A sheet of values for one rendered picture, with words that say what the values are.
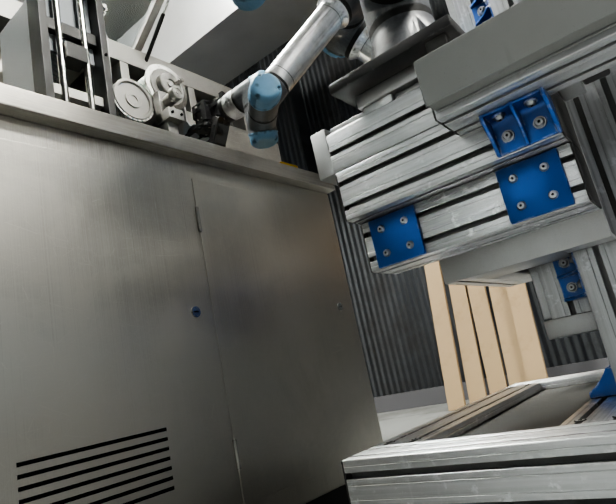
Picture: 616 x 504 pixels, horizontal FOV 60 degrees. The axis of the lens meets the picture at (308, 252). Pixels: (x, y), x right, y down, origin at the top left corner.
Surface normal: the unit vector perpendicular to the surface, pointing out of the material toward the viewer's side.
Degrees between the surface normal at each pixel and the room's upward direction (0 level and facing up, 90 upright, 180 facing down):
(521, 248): 90
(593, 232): 90
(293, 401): 90
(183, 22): 90
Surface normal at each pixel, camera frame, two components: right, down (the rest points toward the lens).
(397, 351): -0.61, -0.07
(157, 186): 0.75, -0.30
